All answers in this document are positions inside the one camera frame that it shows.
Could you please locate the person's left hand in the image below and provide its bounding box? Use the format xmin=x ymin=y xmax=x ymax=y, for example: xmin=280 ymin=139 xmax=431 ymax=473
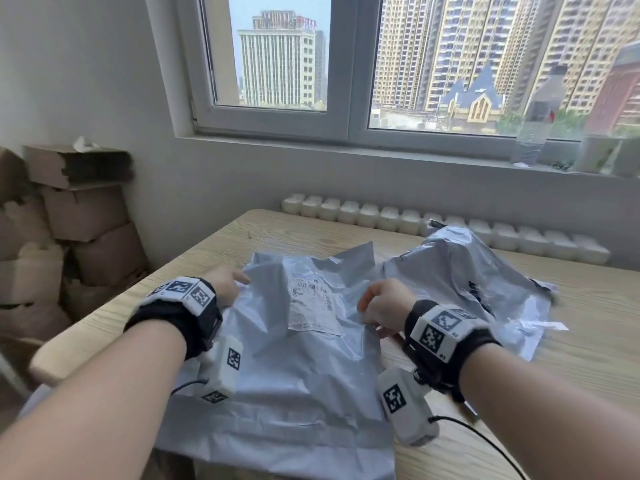
xmin=201 ymin=267 xmax=251 ymax=310

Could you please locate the person's right hand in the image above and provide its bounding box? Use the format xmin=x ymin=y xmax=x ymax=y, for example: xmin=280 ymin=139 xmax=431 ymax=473
xmin=357 ymin=278 xmax=418 ymax=340

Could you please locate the grey mailer bag with label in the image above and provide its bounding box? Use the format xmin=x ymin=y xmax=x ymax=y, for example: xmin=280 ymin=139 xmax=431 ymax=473
xmin=154 ymin=242 xmax=397 ymax=480

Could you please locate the person's left forearm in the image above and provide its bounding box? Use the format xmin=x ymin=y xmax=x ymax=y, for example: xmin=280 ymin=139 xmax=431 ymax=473
xmin=0 ymin=319 xmax=189 ymax=480

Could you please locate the person's right forearm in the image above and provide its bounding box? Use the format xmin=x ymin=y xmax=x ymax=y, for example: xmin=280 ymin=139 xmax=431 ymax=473
xmin=459 ymin=342 xmax=640 ymax=480

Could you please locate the black left wristband with markers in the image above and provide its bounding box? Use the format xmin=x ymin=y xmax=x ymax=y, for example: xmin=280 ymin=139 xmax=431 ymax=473
xmin=124 ymin=277 xmax=224 ymax=361

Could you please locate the black wristband with markers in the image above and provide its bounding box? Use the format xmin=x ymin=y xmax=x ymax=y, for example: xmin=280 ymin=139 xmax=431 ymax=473
xmin=402 ymin=299 xmax=502 ymax=403
xmin=124 ymin=277 xmax=224 ymax=361

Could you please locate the black right wristband with markers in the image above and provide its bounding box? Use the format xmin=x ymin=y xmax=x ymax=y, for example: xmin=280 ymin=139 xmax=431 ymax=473
xmin=402 ymin=299 xmax=502 ymax=403

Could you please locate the crumpled grey mailer bag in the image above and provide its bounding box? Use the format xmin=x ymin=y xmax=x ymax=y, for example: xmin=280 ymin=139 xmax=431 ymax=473
xmin=374 ymin=221 xmax=561 ymax=363

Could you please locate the white radiator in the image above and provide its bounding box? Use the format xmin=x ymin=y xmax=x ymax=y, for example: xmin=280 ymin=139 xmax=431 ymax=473
xmin=280 ymin=193 xmax=612 ymax=266

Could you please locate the stack of cardboard boxes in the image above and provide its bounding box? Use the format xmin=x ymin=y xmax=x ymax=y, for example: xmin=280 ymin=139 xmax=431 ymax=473
xmin=0 ymin=137 xmax=150 ymax=390

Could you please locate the white framed window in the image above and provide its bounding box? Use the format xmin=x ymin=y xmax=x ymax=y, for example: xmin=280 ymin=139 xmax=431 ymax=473
xmin=145 ymin=0 xmax=640 ymax=163

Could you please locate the clear plastic water bottle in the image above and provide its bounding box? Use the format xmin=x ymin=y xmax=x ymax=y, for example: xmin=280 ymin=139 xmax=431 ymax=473
xmin=509 ymin=64 xmax=569 ymax=169

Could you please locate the white and green cup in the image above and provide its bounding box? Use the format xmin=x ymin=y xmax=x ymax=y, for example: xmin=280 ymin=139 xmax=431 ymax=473
xmin=573 ymin=134 xmax=622 ymax=175

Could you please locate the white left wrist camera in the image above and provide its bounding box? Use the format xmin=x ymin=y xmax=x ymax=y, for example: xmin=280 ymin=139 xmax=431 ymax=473
xmin=199 ymin=335 xmax=245 ymax=405

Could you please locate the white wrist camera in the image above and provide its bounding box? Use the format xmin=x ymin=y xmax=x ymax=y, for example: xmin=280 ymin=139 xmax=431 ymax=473
xmin=199 ymin=335 xmax=245 ymax=405
xmin=376 ymin=367 xmax=441 ymax=448

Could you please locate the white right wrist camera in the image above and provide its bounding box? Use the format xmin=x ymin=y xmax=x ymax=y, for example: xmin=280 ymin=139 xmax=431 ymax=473
xmin=376 ymin=367 xmax=441 ymax=448

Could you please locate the black left camera cable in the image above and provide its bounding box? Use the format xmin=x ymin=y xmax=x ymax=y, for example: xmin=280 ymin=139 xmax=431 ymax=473
xmin=170 ymin=378 xmax=208 ymax=398

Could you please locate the black camera cable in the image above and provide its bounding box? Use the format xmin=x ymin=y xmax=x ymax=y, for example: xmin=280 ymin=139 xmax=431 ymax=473
xmin=429 ymin=416 xmax=529 ymax=480
xmin=170 ymin=378 xmax=208 ymax=398

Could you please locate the black right camera cable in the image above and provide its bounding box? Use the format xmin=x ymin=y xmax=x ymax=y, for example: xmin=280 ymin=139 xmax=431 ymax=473
xmin=429 ymin=416 xmax=529 ymax=480

